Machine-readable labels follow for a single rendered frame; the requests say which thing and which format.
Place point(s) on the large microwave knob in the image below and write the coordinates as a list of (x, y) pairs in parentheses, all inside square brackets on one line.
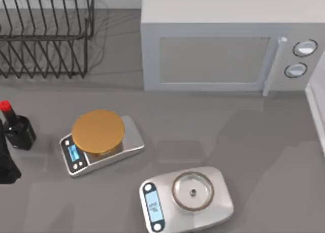
[(304, 48)]

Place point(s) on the black bottle with red cap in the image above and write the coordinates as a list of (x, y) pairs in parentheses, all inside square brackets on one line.
[(19, 131)]

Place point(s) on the pale microwave oven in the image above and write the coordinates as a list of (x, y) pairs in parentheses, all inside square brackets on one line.
[(203, 14)]

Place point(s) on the small microwave knob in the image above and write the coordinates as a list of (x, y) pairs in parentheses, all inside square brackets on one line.
[(295, 70)]

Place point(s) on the silver scale with round bowl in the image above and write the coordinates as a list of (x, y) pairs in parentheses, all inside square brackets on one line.
[(188, 200)]

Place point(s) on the silver scale with gold plate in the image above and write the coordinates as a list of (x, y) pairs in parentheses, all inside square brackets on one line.
[(99, 141)]

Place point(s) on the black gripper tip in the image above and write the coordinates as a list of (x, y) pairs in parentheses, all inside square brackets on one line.
[(6, 159)]

